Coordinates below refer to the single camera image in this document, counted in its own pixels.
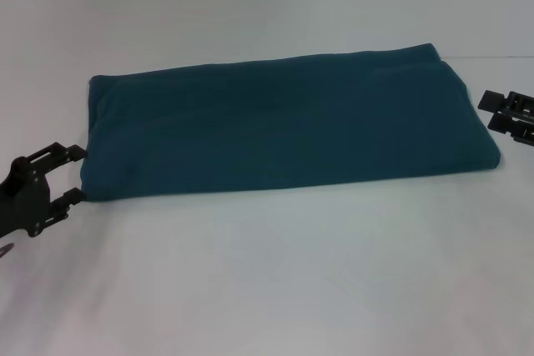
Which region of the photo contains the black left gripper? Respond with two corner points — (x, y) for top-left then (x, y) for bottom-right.
(0, 143), (88, 240)

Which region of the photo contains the teal blue t-shirt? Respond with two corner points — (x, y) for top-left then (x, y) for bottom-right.
(81, 43), (501, 203)

